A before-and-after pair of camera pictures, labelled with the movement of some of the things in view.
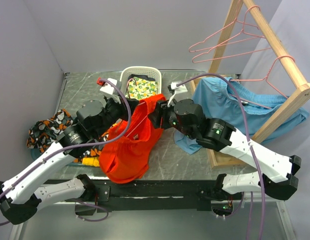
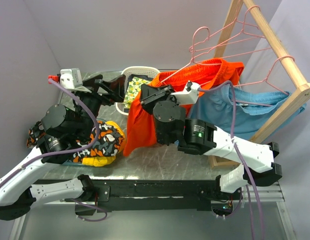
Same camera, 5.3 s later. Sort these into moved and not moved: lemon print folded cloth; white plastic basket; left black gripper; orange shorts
Moved: orange shorts; left black gripper
Not moved: white plastic basket; lemon print folded cloth
